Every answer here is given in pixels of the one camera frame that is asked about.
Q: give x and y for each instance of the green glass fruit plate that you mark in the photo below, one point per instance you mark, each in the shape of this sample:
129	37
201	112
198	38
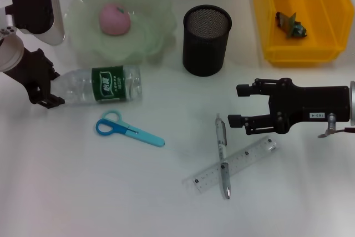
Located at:
144	40

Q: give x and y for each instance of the black mesh pen holder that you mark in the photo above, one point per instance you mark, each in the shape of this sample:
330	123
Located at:
205	51

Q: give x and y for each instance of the pink toy peach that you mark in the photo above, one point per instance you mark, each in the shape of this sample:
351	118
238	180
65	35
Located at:
115	20

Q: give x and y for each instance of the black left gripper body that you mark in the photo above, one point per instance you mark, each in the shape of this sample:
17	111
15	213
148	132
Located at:
33	73

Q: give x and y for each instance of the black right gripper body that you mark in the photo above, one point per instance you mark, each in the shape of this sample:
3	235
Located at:
313	103

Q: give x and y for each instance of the green plastic wrapper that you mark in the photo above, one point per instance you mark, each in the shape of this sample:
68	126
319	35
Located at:
291	26

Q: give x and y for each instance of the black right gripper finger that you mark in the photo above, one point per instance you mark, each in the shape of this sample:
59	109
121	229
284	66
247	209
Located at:
249	88
255	123

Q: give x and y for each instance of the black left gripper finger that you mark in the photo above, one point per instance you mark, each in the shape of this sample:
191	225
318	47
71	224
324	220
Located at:
52	101
53	74

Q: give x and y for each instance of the clear water bottle green label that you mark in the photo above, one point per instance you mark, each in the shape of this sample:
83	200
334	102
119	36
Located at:
108	84

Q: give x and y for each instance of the yellow plastic bin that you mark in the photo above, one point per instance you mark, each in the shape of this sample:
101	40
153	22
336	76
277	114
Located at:
302	51

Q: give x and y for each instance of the blue scissors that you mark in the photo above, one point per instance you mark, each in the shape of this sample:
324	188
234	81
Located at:
138	134

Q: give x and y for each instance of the clear plastic ruler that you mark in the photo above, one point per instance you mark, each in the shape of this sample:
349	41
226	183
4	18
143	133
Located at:
249	156

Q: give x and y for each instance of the grey ballpoint pen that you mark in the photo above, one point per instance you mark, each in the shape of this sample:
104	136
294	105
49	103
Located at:
222	142

